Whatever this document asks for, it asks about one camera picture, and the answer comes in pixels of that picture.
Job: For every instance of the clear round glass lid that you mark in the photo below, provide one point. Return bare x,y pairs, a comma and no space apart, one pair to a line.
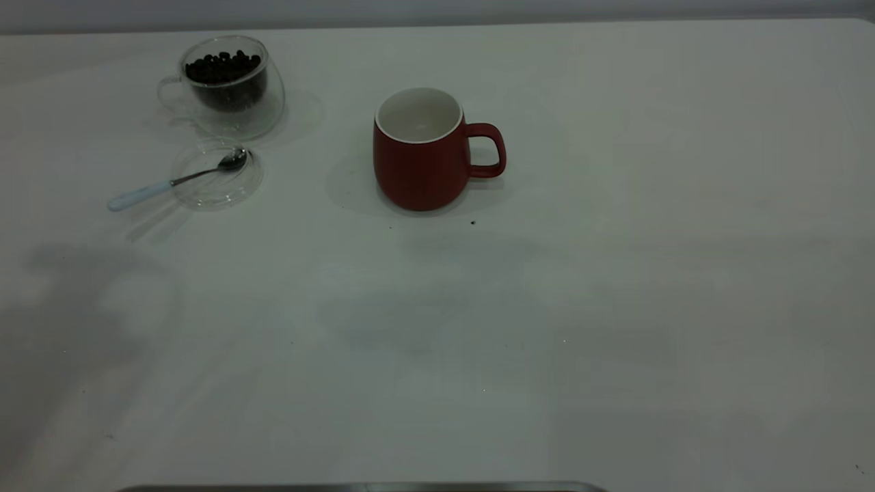
219,195

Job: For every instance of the dark coffee beans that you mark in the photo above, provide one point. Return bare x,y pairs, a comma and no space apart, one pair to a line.
225,78

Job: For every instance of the clear double-wall glass cup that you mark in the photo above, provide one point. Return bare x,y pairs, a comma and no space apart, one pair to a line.
270,116

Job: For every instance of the red ceramic mug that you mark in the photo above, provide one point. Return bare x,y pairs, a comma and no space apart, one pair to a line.
420,174

